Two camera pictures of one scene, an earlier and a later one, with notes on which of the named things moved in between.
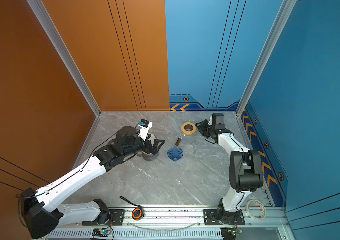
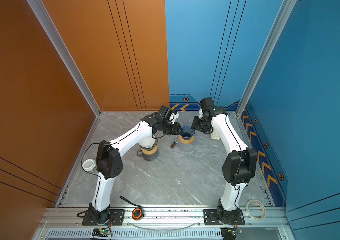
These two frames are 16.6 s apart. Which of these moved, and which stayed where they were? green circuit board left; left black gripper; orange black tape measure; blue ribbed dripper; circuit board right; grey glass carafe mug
Moved: left black gripper; blue ribbed dripper
Stayed: grey glass carafe mug; green circuit board left; orange black tape measure; circuit board right
